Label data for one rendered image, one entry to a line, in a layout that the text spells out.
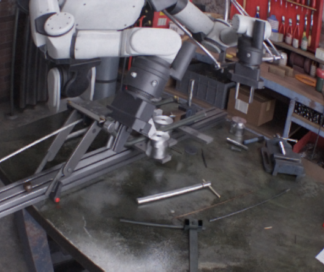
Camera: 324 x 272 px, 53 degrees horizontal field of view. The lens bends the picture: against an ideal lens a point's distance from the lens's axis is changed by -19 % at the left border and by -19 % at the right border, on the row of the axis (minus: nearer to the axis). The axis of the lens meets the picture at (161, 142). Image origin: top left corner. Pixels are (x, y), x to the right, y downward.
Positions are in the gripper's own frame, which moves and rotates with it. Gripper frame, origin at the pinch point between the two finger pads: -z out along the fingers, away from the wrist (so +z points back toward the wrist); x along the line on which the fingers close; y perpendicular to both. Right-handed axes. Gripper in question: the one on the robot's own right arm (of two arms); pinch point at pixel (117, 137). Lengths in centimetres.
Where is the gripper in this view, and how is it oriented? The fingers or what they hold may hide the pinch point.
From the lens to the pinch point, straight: 85.0
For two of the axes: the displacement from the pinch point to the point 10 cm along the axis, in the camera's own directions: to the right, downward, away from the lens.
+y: -5.1, -2.1, -8.4
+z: 4.3, -9.0, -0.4
